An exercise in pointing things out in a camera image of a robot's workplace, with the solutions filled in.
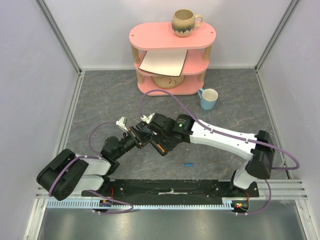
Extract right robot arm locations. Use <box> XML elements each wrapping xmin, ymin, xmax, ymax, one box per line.
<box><xmin>141</xmin><ymin>113</ymin><xmax>275</xmax><ymax>197</ymax></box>

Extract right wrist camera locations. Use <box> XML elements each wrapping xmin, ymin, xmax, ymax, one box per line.
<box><xmin>140</xmin><ymin>113</ymin><xmax>155</xmax><ymax>124</ymax></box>

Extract black remote control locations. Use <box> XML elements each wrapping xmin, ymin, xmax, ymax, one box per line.
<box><xmin>136</xmin><ymin>121</ymin><xmax>174</xmax><ymax>156</ymax></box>

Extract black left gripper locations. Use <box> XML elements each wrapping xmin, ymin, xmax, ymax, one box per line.
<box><xmin>114</xmin><ymin>125</ymin><xmax>155</xmax><ymax>160</ymax></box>

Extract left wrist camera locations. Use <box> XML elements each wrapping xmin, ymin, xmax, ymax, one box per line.
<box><xmin>115</xmin><ymin>116</ymin><xmax>128</xmax><ymax>132</ymax></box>

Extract white square plate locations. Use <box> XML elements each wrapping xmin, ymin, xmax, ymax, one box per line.
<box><xmin>138</xmin><ymin>49</ymin><xmax>188</xmax><ymax>77</ymax></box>

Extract beige ceramic mug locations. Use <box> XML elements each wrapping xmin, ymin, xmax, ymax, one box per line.
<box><xmin>171</xmin><ymin>9</ymin><xmax>204</xmax><ymax>37</ymax></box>

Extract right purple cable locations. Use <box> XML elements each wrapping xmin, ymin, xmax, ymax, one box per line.
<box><xmin>139</xmin><ymin>89</ymin><xmax>301</xmax><ymax>216</ymax></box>

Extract pink three-tier shelf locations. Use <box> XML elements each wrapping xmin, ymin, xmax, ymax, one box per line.
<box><xmin>129</xmin><ymin>22</ymin><xmax>216</xmax><ymax>96</ymax></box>

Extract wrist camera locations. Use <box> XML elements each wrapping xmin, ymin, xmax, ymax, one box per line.
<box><xmin>115</xmin><ymin>116</ymin><xmax>128</xmax><ymax>132</ymax></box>
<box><xmin>140</xmin><ymin>113</ymin><xmax>155</xmax><ymax>124</ymax></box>

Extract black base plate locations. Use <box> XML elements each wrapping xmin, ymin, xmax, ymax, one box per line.
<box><xmin>96</xmin><ymin>179</ymin><xmax>260</xmax><ymax>205</ymax></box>

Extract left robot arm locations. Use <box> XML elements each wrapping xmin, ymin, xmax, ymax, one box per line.
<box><xmin>36</xmin><ymin>127</ymin><xmax>153</xmax><ymax>201</ymax></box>

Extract white cable duct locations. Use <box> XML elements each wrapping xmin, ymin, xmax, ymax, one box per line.
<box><xmin>46</xmin><ymin>198</ymin><xmax>235</xmax><ymax>210</ymax></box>

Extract beige bird-painted bowl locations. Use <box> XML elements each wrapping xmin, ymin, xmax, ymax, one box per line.
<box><xmin>151</xmin><ymin>75</ymin><xmax>185</xmax><ymax>89</ymax></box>

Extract light blue mug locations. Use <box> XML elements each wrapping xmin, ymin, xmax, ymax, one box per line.
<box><xmin>198</xmin><ymin>88</ymin><xmax>219</xmax><ymax>111</ymax></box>

